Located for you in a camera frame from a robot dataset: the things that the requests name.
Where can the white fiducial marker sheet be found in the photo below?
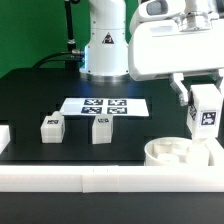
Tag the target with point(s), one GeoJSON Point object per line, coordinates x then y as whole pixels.
{"type": "Point", "coordinates": [95, 106]}

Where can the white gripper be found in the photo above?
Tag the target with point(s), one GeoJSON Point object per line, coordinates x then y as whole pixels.
{"type": "Point", "coordinates": [157, 49]}

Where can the white U-shaped fence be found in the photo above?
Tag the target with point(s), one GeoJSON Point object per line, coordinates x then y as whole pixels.
{"type": "Point", "coordinates": [88, 179]}

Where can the white round stool seat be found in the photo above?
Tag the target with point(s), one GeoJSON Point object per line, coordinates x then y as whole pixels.
{"type": "Point", "coordinates": [175, 151]}

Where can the black vertical pole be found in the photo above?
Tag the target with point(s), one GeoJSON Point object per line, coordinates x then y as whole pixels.
{"type": "Point", "coordinates": [71, 44]}

